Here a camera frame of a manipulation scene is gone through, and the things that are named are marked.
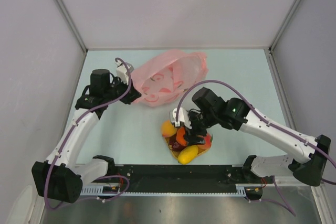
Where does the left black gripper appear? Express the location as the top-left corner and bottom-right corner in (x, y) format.
(103, 76), (141, 105)

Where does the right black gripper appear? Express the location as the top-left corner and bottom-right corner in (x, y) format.
(183, 110), (218, 145)

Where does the fake small tangerine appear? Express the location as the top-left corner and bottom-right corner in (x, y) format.
(176, 127), (188, 147)

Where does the fake peach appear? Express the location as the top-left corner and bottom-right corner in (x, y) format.
(200, 133), (213, 150)

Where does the fake yellow fruit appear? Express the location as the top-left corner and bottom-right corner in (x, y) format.
(177, 145), (198, 165)

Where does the fake dark red apple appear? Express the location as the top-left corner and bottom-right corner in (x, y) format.
(169, 137), (185, 152)

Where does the woven bamboo tray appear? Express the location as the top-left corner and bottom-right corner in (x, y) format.
(164, 133), (213, 165)

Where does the fake orange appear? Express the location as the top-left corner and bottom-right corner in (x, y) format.
(161, 121), (177, 138)

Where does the pink plastic bag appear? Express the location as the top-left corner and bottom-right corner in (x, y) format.
(131, 49), (208, 107)

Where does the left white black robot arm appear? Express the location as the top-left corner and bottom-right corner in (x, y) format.
(31, 64), (141, 203)

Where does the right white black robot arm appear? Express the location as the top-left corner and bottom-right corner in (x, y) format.
(189, 88), (331, 187)

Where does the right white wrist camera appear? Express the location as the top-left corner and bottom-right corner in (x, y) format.
(169, 108), (192, 129)

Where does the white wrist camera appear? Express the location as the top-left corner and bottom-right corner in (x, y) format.
(169, 108), (192, 129)
(115, 60), (134, 85)

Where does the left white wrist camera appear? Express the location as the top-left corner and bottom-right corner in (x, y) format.
(115, 60), (134, 85)

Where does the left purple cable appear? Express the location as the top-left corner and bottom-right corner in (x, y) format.
(44, 57), (132, 210)

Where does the purple cable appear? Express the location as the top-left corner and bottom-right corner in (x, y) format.
(44, 57), (132, 210)
(176, 80), (336, 217)

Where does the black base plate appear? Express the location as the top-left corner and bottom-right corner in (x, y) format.
(86, 164), (274, 194)

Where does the white slotted cable duct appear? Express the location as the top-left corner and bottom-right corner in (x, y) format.
(78, 185), (249, 197)

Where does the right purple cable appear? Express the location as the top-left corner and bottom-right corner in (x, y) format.
(176, 80), (336, 217)

